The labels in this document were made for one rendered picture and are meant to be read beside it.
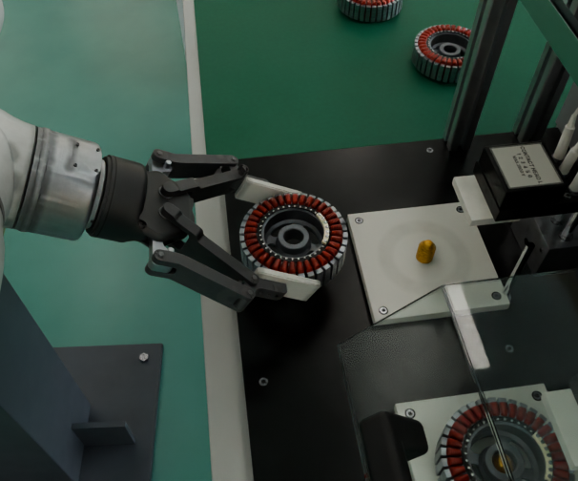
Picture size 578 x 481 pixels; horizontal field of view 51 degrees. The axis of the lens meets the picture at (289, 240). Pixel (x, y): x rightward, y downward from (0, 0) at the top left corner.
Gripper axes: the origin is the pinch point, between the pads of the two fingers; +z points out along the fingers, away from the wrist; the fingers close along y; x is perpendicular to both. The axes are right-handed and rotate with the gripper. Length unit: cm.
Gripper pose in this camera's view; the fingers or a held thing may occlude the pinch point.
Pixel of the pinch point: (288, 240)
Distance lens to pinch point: 63.7
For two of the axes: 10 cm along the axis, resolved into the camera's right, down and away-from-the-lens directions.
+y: -1.4, -7.9, 6.0
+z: 8.6, 2.0, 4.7
